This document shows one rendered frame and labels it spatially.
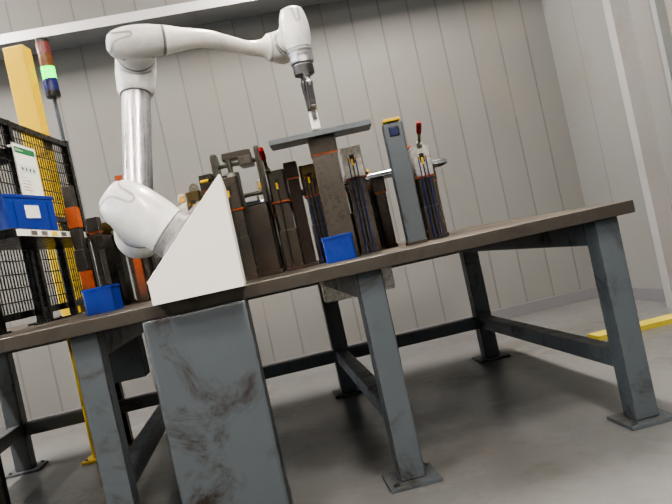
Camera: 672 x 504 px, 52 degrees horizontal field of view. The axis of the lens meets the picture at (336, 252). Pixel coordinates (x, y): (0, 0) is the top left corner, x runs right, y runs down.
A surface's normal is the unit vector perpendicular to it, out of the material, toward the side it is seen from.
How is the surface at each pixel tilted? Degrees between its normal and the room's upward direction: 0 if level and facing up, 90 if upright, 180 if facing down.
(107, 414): 90
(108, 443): 90
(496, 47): 90
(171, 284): 90
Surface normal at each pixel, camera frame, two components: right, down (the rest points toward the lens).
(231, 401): 0.11, -0.01
